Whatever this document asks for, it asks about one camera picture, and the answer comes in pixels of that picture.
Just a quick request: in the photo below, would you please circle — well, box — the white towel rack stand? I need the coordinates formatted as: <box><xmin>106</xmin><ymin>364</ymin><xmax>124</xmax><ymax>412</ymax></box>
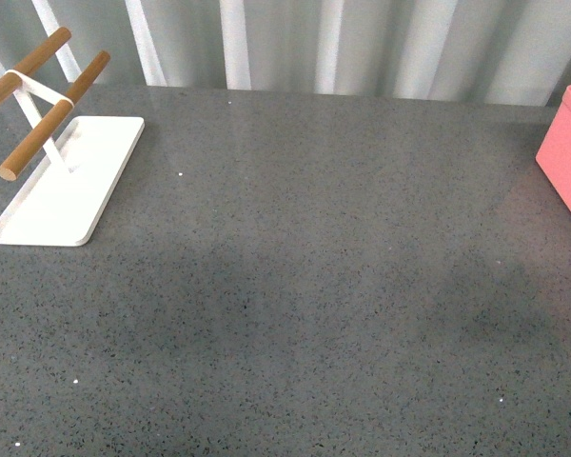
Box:
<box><xmin>0</xmin><ymin>69</ymin><xmax>146</xmax><ymax>248</ymax></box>

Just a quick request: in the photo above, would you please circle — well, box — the white pleated curtain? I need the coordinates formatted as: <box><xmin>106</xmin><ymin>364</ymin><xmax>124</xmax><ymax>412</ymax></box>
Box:
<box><xmin>0</xmin><ymin>1</ymin><xmax>571</xmax><ymax>106</ymax></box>

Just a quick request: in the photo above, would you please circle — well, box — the right wooden rack rod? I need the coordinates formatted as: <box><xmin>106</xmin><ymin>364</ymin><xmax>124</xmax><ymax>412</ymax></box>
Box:
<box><xmin>0</xmin><ymin>50</ymin><xmax>110</xmax><ymax>181</ymax></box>

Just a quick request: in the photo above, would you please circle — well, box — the wooden rack rod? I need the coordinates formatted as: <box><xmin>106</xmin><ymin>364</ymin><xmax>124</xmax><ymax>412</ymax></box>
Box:
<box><xmin>0</xmin><ymin>27</ymin><xmax>71</xmax><ymax>105</ymax></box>
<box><xmin>0</xmin><ymin>50</ymin><xmax>110</xmax><ymax>181</ymax></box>

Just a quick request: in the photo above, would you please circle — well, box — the left wooden rack rod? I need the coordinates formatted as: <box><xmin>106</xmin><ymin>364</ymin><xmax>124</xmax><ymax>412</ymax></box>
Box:
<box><xmin>0</xmin><ymin>27</ymin><xmax>71</xmax><ymax>105</ymax></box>

